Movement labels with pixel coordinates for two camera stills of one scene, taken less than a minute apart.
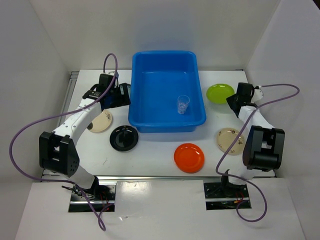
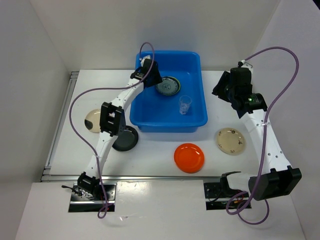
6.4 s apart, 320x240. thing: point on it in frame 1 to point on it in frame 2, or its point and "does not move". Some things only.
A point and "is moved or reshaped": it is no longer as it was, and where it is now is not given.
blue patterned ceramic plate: (124, 91) is moved or reshaped
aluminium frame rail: (72, 82) does not move
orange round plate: (189, 157) does not move
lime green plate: (217, 93) to (174, 86)
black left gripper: (118, 103) to (157, 77)
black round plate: (124, 138) does not move
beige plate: (225, 137) does not move
